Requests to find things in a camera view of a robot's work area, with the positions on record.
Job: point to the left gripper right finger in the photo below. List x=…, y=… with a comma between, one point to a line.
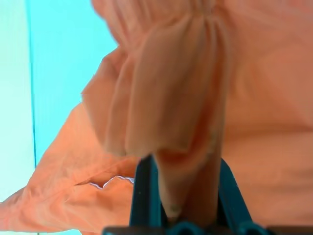
x=232, y=203

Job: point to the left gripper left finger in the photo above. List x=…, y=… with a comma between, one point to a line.
x=146, y=195

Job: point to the orange cloth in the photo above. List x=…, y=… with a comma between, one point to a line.
x=244, y=98

